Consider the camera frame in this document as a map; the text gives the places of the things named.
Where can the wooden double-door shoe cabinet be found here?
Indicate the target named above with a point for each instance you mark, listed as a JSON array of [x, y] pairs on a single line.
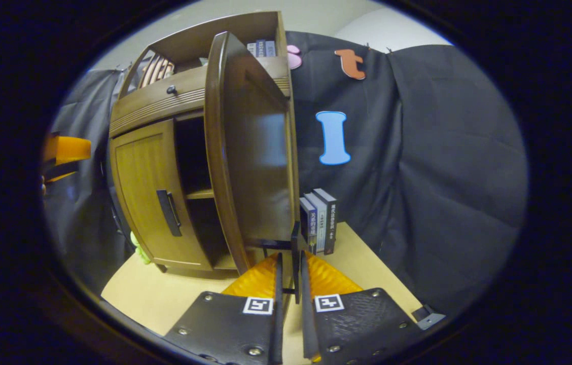
[[189, 43]]

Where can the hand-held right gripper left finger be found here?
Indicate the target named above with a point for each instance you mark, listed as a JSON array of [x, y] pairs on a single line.
[[278, 324]]

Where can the wooden shoe cabinet door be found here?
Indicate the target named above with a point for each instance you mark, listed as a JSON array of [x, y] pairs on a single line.
[[144, 177], [260, 167]]

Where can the black round drawer knob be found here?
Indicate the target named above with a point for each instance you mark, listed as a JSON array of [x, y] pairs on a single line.
[[171, 90]]

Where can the black backdrop cloth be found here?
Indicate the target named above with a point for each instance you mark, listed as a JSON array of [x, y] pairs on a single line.
[[443, 152]]

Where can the wooden drawer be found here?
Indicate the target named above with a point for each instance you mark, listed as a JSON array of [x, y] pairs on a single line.
[[154, 101]]

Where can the light green object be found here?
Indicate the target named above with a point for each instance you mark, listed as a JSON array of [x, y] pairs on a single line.
[[140, 249]]

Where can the black book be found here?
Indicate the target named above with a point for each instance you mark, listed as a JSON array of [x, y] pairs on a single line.
[[331, 218]]

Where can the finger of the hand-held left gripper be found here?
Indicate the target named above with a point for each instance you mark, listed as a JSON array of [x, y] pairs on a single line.
[[70, 149]]

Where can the thick dark blue book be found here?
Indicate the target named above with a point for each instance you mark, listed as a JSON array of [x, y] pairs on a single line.
[[307, 228]]

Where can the light blue book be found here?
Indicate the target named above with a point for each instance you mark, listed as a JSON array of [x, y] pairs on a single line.
[[271, 48]]

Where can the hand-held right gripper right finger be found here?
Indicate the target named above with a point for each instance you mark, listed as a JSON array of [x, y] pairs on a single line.
[[307, 324]]

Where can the white book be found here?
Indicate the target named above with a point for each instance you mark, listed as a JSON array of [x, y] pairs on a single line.
[[251, 48]]

